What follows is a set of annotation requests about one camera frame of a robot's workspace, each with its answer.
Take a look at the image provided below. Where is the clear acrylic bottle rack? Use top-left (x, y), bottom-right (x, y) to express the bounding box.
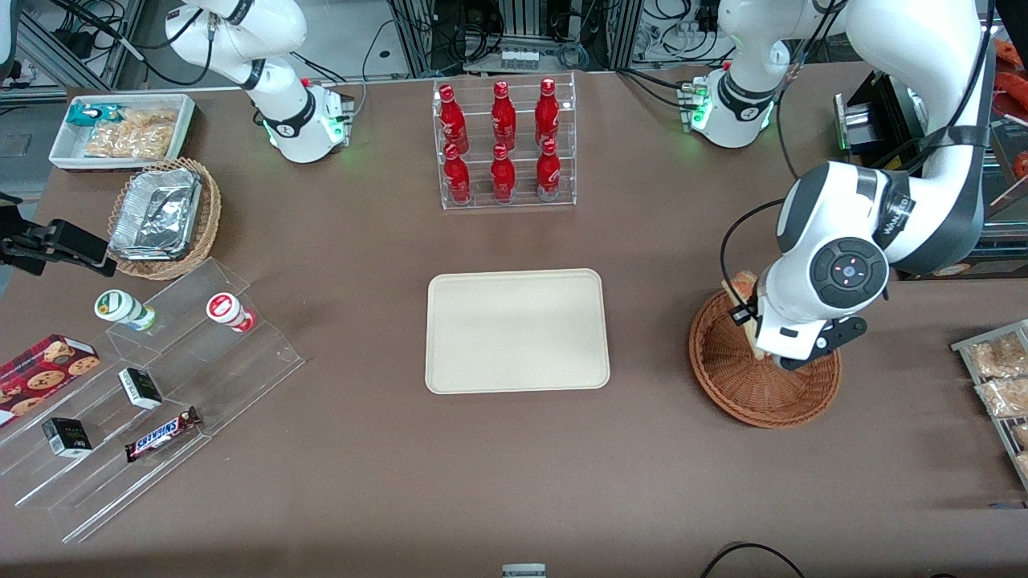
top-left (432, 72), bottom-right (577, 211)

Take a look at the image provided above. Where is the light tan wicker basket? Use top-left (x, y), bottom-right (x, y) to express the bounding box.
top-left (107, 157), bottom-right (222, 282)

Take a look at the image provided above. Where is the small black box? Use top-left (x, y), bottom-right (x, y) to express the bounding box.
top-left (118, 367), bottom-right (164, 411)
top-left (42, 417), bottom-right (94, 459)

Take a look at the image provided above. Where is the brown round wicker basket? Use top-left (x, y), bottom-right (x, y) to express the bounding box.
top-left (689, 287), bottom-right (842, 429)

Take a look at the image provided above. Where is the Snickers chocolate bar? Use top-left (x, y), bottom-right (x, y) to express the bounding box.
top-left (124, 407), bottom-right (202, 464)

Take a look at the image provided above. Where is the black floor cable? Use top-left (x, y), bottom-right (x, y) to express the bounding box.
top-left (699, 543), bottom-right (807, 578)

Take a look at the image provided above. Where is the triangle sandwich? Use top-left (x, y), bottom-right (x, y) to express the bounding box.
top-left (721, 271), bottom-right (765, 360)

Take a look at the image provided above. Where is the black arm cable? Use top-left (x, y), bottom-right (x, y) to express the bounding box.
top-left (720, 198), bottom-right (786, 312)

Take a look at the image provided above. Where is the white plastic bin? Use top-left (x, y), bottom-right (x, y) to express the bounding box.
top-left (48, 93), bottom-right (198, 173)

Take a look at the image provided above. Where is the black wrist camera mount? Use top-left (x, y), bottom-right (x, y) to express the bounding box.
top-left (777, 317), bottom-right (869, 372)

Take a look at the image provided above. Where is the grey snack tray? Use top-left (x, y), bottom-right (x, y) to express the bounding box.
top-left (950, 320), bottom-right (1028, 492)

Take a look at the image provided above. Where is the teal snack packet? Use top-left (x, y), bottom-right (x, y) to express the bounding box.
top-left (66, 103), bottom-right (126, 129)

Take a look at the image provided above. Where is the aluminium frame rack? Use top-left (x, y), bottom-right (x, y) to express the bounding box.
top-left (390, 0), bottom-right (643, 75)

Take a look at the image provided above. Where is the beige rectangular tray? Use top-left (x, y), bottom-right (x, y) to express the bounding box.
top-left (425, 268), bottom-right (611, 395)

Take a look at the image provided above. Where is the clear bag of crackers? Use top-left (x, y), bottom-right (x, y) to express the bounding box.
top-left (84, 108), bottom-right (179, 160)

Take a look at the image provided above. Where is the red cookie box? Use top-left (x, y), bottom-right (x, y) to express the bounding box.
top-left (0, 334), bottom-right (102, 428)

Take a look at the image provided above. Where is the silver foil tray stack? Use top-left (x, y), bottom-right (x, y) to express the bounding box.
top-left (108, 167), bottom-right (203, 262)

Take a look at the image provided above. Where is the clear acrylic stepped display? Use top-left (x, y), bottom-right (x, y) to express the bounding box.
top-left (0, 257), bottom-right (306, 545)

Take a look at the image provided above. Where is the green lid drink cup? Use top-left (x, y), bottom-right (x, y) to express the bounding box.
top-left (94, 289), bottom-right (157, 332)

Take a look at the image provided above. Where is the black electronics box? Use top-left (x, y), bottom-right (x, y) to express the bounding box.
top-left (835, 71), bottom-right (936, 173)

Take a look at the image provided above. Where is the red cola bottle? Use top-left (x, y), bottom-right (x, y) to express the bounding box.
top-left (490, 143), bottom-right (517, 203)
top-left (490, 80), bottom-right (518, 152)
top-left (535, 78), bottom-right (561, 149)
top-left (438, 84), bottom-right (470, 155)
top-left (536, 138), bottom-right (563, 201)
top-left (443, 143), bottom-right (473, 205)

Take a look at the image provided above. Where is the red lid drink cup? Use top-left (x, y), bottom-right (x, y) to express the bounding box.
top-left (206, 292), bottom-right (258, 334)

